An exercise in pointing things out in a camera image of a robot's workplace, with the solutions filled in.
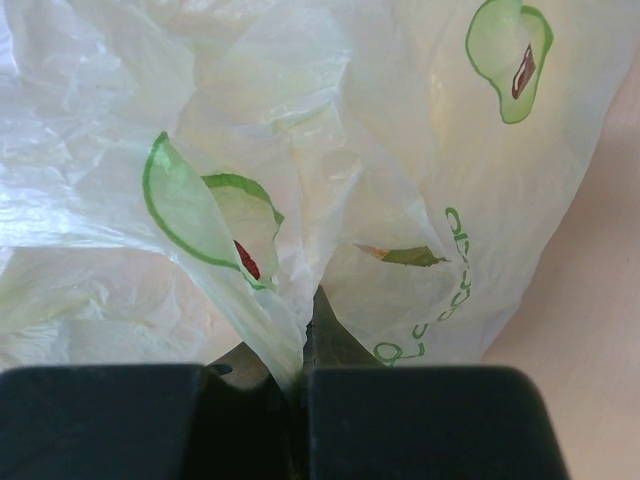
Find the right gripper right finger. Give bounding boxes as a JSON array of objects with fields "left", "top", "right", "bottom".
[{"left": 304, "top": 289, "right": 570, "bottom": 479}]

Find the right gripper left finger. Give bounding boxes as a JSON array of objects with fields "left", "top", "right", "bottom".
[{"left": 1, "top": 364, "right": 290, "bottom": 479}]

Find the green avocado print plastic bag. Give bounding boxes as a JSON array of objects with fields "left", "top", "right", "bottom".
[{"left": 1, "top": 1, "right": 639, "bottom": 386}]

